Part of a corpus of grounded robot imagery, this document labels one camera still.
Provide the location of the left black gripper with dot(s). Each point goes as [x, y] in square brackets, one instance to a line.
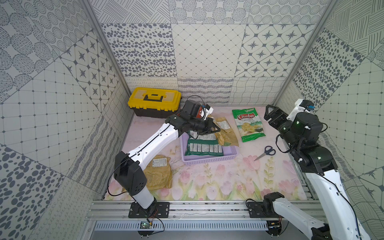
[202, 125]

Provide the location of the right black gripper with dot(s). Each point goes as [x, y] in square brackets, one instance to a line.
[282, 116]

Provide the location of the gold chip bag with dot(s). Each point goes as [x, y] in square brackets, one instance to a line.
[159, 173]
[226, 137]

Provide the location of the dark green snack bag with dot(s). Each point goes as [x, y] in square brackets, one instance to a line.
[203, 145]

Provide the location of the green Chuba chip bag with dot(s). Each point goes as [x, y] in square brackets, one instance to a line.
[249, 124]

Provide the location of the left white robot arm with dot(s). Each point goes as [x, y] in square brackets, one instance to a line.
[129, 167]

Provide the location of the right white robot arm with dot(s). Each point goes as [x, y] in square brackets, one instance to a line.
[300, 130]

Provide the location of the purple plastic basket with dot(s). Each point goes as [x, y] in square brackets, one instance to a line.
[229, 154]

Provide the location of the yellow black toolbox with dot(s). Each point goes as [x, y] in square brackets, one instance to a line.
[155, 103]

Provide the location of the right circuit board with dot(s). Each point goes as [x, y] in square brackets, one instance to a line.
[274, 228]

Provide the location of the left green circuit board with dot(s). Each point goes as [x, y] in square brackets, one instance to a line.
[145, 225]

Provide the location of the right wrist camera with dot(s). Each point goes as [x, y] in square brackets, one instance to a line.
[301, 105]

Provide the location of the black handled scissors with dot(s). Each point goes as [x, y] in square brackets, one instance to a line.
[268, 151]

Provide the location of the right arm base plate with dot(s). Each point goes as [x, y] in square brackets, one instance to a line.
[255, 209]

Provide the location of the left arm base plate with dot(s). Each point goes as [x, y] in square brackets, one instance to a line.
[156, 209]

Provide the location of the aluminium mounting rail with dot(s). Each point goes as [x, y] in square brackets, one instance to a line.
[183, 216]

